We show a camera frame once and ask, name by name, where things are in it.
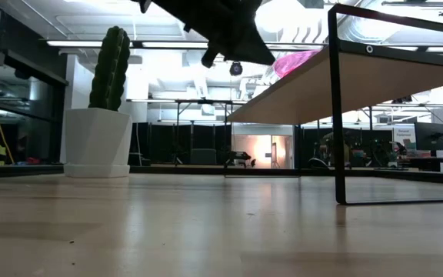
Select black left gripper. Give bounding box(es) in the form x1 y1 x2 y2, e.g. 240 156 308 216
151 0 277 69

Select pink transparent plastic plate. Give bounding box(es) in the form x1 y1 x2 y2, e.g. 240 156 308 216
273 48 321 79

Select wooden shelf black metal legs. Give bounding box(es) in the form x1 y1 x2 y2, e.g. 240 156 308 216
225 2 443 206

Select grey background chair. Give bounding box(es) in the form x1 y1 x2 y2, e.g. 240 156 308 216
190 148 218 165

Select green cactus plant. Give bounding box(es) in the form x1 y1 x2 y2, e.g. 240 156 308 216
88 25 132 112

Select white faceted plant pot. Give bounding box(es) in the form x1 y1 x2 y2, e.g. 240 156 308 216
62 107 133 179

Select white printed sign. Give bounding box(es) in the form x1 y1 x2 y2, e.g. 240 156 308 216
393 126 417 150

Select black computer monitor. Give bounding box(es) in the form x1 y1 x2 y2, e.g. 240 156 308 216
414 122 443 152

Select black ceiling camera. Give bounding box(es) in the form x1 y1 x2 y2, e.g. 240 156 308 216
228 60 244 77

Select black background workstation frame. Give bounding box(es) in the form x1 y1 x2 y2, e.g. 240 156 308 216
127 98 245 166

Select silver ventilation duct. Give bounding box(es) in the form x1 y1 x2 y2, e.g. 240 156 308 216
263 7 443 84

